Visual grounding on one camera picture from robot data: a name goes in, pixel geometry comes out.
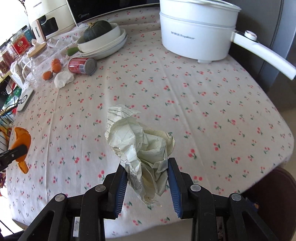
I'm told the white ceramic bowl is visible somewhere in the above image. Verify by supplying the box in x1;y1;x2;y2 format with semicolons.
77;23;121;53

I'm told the white electric cooking pot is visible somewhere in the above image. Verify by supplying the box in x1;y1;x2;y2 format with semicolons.
159;1;295;80

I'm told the red label glass jar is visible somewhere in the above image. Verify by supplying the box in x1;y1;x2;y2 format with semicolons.
11;30;31;55

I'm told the white kitchen scale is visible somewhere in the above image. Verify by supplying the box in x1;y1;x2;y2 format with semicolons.
16;88;35;113

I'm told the dark green pumpkin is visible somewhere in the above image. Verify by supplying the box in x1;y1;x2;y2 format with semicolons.
83;20;112;42

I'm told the dark brown trash bin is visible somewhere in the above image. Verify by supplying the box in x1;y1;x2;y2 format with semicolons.
242;167;295;240

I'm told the glass jar with wooden lid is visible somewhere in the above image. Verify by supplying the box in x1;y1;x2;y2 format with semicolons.
22;42;64;82

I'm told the white plate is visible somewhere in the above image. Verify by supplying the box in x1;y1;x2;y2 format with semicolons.
80;28;127;60

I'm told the green cucumber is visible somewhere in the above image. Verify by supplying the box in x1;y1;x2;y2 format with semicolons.
67;47;80;57

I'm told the cream air fryer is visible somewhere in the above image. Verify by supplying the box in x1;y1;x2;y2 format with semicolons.
25;0;75;43

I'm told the grey refrigerator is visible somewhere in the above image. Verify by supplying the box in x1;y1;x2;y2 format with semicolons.
227;0;296;93

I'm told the cherry print tablecloth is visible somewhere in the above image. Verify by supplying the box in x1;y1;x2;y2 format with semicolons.
1;8;295;225

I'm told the crumpled white tissue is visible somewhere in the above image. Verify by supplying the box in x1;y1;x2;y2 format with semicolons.
54;71;75;89

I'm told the black microwave oven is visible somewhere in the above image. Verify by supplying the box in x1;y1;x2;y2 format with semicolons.
66;0;159;26

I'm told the orange tangerine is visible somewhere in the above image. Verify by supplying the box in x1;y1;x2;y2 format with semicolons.
42;71;53;81
52;63;62;73
51;58;61;67

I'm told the white paper ball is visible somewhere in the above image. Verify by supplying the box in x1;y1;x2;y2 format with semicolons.
105;104;175;205

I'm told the glass spice jar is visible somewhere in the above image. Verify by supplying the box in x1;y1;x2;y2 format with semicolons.
1;45;16;67

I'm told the black wire rack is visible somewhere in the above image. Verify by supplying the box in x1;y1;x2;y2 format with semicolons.
1;76;18;153

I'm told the orange peel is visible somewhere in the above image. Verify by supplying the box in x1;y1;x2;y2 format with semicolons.
9;127;31;174

